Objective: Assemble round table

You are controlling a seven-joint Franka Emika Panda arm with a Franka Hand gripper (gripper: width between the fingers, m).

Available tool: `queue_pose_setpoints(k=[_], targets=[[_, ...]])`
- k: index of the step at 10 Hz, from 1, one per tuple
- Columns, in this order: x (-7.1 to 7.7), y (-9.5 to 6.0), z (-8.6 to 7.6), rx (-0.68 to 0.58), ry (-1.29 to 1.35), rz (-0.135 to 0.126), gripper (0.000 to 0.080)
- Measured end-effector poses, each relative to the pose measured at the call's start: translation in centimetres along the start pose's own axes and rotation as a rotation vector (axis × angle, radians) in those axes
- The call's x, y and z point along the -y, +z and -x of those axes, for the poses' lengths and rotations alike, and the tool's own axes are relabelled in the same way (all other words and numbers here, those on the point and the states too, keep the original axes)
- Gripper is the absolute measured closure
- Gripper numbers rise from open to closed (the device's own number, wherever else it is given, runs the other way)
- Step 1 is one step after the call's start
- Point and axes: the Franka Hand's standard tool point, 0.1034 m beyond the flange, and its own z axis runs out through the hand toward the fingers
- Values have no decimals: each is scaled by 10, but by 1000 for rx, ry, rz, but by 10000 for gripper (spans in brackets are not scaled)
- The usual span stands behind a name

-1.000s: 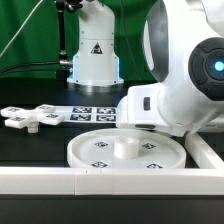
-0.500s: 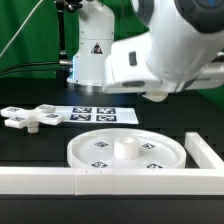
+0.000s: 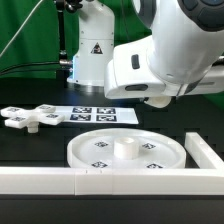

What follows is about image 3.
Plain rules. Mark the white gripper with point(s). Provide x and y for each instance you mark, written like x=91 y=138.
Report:
x=138 y=70

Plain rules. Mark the white round table top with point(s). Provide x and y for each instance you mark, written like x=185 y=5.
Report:
x=124 y=148

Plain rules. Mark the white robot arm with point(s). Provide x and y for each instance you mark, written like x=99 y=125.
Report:
x=197 y=24

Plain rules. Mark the white marker sheet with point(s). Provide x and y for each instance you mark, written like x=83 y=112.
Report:
x=84 y=114

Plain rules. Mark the white cross-shaped table base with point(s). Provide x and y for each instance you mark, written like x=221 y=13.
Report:
x=19 y=118

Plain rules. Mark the white L-shaped fence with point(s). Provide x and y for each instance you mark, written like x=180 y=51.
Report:
x=207 y=178

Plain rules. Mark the black camera stand pole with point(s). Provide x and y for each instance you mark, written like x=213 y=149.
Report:
x=70 y=6

